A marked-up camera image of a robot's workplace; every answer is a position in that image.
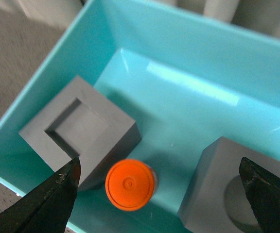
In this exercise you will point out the orange cylinder marked 4680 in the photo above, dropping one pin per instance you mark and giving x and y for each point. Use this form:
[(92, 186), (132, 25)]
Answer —
[(130, 184)]

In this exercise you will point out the gray cube with square recess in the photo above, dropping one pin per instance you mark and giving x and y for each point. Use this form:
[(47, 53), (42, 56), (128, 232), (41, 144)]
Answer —
[(79, 122)]

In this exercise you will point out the gray cube with round recess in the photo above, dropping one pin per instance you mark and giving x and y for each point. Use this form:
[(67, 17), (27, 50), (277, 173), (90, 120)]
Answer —
[(215, 200)]

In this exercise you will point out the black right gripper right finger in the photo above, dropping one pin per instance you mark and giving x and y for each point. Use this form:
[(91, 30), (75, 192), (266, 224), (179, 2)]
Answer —
[(262, 190)]

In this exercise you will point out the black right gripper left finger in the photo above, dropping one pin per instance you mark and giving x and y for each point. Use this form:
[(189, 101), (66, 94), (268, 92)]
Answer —
[(48, 207)]

